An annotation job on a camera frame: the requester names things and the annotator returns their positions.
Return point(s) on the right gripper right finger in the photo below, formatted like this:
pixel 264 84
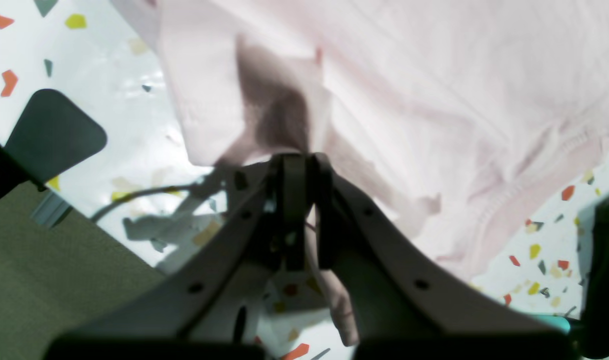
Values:
pixel 405 306

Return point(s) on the pink T-shirt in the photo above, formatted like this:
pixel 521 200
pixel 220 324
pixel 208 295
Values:
pixel 459 116

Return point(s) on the terrazzo patterned table cover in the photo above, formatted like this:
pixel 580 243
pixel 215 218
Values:
pixel 143 189

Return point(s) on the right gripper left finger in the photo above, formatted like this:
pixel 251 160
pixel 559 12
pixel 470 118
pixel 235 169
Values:
pixel 210 308

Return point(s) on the light blue highlighter marker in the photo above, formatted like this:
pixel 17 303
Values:
pixel 561 323

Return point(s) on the grey monitor stand foot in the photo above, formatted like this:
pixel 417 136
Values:
pixel 51 136

